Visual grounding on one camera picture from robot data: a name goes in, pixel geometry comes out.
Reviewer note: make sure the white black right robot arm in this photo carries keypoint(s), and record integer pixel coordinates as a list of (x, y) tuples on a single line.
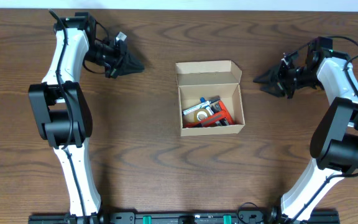
[(334, 144)]

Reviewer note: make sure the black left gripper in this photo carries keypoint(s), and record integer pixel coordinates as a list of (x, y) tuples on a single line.
[(119, 61)]

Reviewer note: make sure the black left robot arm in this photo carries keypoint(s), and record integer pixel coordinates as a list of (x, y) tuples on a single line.
[(61, 113)]

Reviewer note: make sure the red black stapler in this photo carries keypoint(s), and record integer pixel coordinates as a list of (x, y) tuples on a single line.
[(219, 106)]

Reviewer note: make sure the yellow tape roll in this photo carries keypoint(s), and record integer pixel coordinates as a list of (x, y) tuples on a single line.
[(201, 114)]

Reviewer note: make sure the red utility knife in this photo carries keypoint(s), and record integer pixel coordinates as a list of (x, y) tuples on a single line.
[(208, 121)]

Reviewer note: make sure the blue capped white marker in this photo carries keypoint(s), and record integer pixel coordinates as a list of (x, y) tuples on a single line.
[(206, 105)]

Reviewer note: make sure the black capped white marker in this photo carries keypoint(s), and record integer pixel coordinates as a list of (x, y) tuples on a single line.
[(198, 106)]

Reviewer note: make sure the cardboard box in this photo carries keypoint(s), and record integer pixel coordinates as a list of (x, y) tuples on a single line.
[(210, 79)]

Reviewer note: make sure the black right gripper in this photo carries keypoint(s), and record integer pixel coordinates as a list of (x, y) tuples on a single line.
[(285, 78)]

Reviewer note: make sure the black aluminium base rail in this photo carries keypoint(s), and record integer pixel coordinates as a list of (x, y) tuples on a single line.
[(244, 216)]

